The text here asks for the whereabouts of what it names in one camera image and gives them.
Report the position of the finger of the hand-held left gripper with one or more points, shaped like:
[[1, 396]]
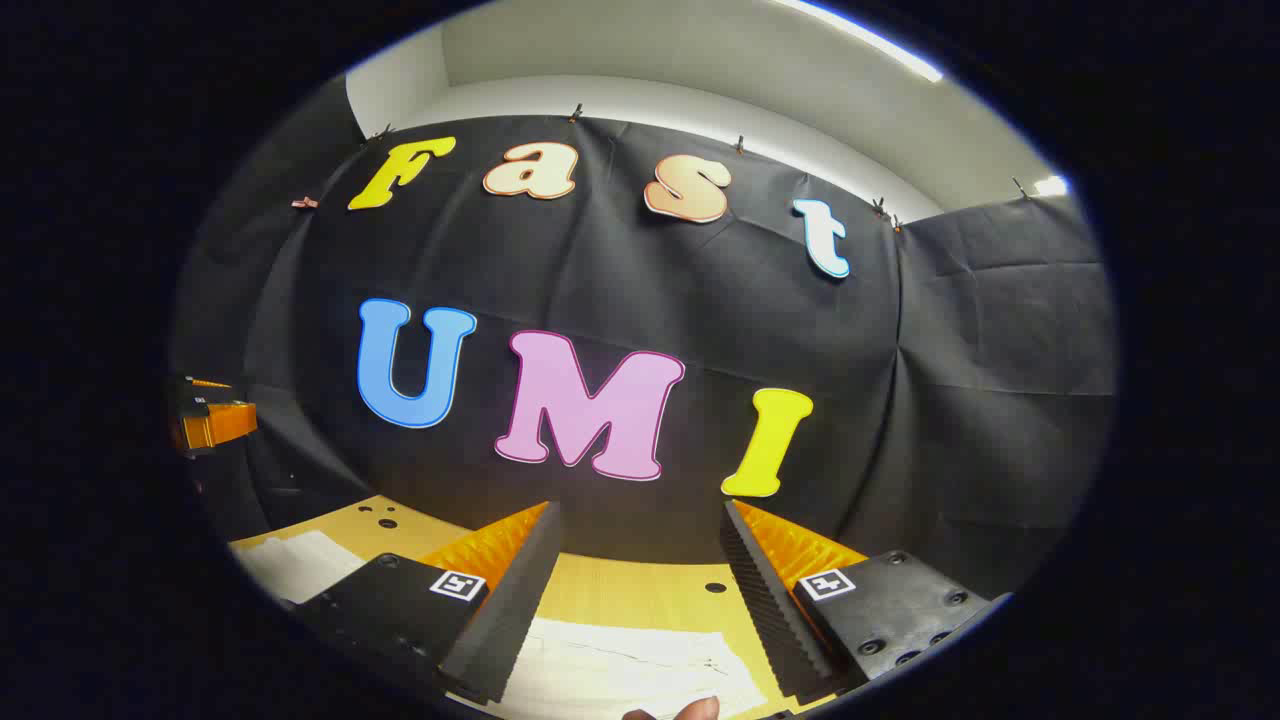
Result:
[[222, 424], [200, 384]]

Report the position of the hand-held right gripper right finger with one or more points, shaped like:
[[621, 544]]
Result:
[[770, 610]]

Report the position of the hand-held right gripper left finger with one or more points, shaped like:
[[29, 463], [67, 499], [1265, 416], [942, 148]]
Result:
[[520, 600]]

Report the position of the white jeans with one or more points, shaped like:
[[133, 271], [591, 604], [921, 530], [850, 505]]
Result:
[[620, 670]]

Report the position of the black backdrop cloth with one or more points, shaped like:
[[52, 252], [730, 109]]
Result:
[[600, 270]]

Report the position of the small ceiling light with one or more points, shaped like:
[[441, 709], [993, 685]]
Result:
[[1052, 186]]

